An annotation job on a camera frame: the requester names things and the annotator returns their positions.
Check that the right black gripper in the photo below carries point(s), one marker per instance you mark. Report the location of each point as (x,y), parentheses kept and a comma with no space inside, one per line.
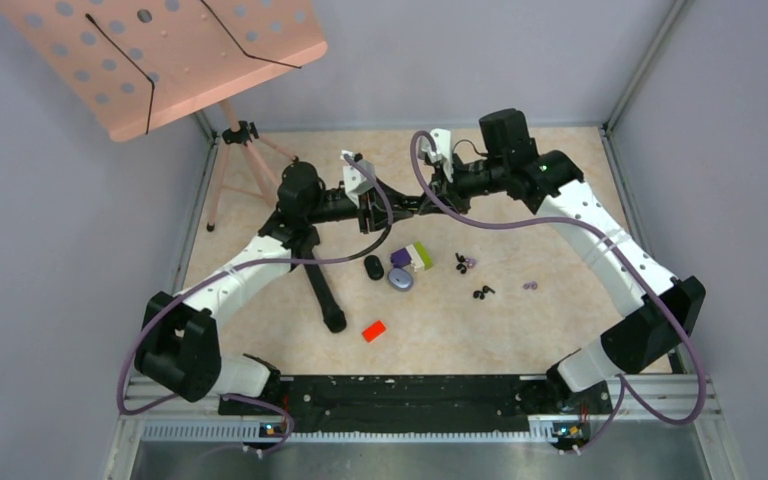
(449,192)

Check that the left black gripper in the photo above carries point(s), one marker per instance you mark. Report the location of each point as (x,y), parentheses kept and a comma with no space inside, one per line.
(377,215)

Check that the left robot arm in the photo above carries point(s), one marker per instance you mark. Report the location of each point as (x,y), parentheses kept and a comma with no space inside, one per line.
(179,346)

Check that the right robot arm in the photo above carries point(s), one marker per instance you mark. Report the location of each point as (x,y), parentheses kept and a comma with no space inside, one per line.
(658,310)

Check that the closed black earbud case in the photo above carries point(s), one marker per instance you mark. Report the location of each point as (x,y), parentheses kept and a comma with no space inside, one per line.
(374,267)

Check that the silver blue earbud case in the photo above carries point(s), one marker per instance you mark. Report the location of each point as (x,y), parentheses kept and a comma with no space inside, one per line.
(400,279)

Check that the purple white green block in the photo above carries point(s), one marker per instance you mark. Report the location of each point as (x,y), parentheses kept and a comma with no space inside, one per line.
(415,255)

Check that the red block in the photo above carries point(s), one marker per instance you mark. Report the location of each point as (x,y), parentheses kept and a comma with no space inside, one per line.
(374,331)

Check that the pink perforated music stand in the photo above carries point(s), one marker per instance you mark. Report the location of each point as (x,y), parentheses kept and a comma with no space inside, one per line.
(140,65)

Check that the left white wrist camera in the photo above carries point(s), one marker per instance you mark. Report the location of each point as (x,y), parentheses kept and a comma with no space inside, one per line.
(358,176)

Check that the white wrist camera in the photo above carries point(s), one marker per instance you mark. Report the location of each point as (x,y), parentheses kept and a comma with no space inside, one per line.
(358,176)
(437,148)

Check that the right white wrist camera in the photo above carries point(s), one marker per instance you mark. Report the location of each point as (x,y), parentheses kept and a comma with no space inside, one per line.
(437,148)

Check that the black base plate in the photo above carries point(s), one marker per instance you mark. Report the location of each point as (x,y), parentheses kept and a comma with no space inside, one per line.
(427,404)

